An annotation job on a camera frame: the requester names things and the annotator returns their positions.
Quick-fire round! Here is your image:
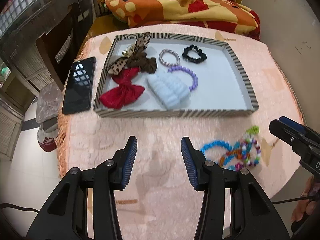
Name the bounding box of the blue bead bracelet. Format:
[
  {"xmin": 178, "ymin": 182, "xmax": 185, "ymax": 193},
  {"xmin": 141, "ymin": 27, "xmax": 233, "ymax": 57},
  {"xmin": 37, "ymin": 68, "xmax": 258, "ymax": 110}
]
[{"xmin": 200, "ymin": 140, "xmax": 242, "ymax": 172}]

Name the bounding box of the red satin hair bow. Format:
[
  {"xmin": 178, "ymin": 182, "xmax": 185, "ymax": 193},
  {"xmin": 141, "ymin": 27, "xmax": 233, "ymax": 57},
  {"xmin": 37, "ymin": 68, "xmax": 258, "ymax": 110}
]
[{"xmin": 99, "ymin": 67, "xmax": 145, "ymax": 109}]

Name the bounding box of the grey cushioned stool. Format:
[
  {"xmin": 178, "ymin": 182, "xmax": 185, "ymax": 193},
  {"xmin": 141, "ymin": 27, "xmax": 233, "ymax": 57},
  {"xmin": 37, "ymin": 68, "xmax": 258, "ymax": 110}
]
[{"xmin": 36, "ymin": 83, "xmax": 62, "ymax": 152}]

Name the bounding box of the person's right hand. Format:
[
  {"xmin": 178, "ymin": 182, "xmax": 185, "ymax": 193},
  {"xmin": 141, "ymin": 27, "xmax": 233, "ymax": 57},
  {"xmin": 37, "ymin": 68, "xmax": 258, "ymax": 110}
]
[{"xmin": 291, "ymin": 176, "xmax": 319, "ymax": 222}]

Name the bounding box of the grey braided hair tie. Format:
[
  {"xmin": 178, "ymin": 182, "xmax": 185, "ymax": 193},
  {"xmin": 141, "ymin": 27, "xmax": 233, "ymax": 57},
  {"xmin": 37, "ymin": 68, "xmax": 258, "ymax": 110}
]
[{"xmin": 158, "ymin": 48, "xmax": 181, "ymax": 68}]

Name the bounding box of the black scrunchie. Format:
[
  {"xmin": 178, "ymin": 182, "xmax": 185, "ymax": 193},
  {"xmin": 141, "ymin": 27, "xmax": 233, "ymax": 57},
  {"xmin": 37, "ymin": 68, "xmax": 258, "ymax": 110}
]
[{"xmin": 182, "ymin": 44, "xmax": 207, "ymax": 64}]

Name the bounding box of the pink fuzzy bed cover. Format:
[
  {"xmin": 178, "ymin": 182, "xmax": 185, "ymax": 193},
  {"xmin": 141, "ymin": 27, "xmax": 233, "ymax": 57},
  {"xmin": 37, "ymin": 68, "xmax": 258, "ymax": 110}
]
[{"xmin": 57, "ymin": 32, "xmax": 303, "ymax": 239}]

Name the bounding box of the striped white tray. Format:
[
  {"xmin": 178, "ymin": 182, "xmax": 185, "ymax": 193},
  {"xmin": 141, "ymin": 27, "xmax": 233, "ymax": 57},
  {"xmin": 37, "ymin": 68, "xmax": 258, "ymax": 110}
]
[{"xmin": 93, "ymin": 33, "xmax": 259, "ymax": 118}]

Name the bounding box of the black smartphone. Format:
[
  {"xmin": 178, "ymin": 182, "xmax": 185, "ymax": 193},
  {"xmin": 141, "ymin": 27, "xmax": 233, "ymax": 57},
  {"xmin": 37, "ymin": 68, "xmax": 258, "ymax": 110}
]
[{"xmin": 62, "ymin": 57, "xmax": 96, "ymax": 115}]

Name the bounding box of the dark wooden chair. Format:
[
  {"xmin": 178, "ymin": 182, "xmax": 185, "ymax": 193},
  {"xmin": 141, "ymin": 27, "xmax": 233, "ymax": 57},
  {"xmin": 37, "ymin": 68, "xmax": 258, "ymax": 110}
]
[{"xmin": 36, "ymin": 3, "xmax": 85, "ymax": 90}]

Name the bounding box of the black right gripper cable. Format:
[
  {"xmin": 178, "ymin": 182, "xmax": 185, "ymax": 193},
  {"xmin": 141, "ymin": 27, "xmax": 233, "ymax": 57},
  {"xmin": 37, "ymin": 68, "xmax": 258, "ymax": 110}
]
[{"xmin": 271, "ymin": 195, "xmax": 313, "ymax": 204}]

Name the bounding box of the purple bead bracelet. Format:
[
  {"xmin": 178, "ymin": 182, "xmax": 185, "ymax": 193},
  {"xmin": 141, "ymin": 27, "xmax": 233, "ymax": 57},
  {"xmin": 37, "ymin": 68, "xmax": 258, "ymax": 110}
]
[{"xmin": 167, "ymin": 65, "xmax": 199, "ymax": 92}]

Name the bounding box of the green flower bead bracelet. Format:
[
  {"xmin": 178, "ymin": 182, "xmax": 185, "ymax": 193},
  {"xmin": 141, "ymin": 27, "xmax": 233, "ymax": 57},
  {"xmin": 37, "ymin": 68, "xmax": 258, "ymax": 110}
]
[{"xmin": 241, "ymin": 125, "xmax": 261, "ymax": 145}]

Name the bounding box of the black power cable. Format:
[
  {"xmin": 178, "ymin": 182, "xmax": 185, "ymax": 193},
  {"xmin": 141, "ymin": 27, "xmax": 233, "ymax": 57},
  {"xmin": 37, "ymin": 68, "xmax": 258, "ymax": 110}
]
[{"xmin": 0, "ymin": 203, "xmax": 40, "ymax": 214}]

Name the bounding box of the orange yellow cartoon blanket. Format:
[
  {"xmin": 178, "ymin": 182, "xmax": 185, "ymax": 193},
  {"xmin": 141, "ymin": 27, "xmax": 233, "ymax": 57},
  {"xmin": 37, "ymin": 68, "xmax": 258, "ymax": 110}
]
[{"xmin": 98, "ymin": 0, "xmax": 260, "ymax": 40}]

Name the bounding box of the multicolour bead bracelet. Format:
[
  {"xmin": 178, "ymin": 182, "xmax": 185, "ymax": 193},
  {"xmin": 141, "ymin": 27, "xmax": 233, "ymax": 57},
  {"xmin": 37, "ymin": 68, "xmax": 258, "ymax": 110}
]
[{"xmin": 240, "ymin": 137, "xmax": 262, "ymax": 168}]

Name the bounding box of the leopard print hair bow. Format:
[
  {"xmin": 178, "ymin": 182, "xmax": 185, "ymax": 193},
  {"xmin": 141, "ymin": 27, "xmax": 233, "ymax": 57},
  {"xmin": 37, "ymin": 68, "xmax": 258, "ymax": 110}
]
[{"xmin": 107, "ymin": 32, "xmax": 157, "ymax": 75}]

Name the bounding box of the light blue fluffy scrunchie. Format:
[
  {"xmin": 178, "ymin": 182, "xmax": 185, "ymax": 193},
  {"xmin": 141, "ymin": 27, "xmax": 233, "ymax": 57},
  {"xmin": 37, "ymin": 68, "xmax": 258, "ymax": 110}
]
[{"xmin": 146, "ymin": 70, "xmax": 190, "ymax": 109}]

